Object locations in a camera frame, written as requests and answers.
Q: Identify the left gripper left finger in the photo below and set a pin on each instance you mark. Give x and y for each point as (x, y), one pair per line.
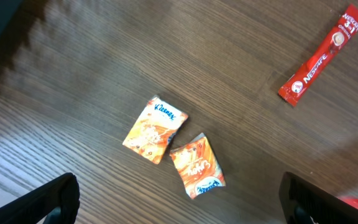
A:
(57, 201)

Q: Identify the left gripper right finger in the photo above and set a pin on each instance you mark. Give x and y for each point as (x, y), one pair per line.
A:
(303, 202)

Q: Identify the orange juice carton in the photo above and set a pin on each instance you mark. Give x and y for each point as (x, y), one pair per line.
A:
(153, 130)

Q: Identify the small orange snack packet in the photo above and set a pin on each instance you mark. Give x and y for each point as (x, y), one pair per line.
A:
(198, 167)

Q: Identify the red coffee stick sachet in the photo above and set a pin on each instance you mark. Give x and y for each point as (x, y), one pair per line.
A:
(336, 39)

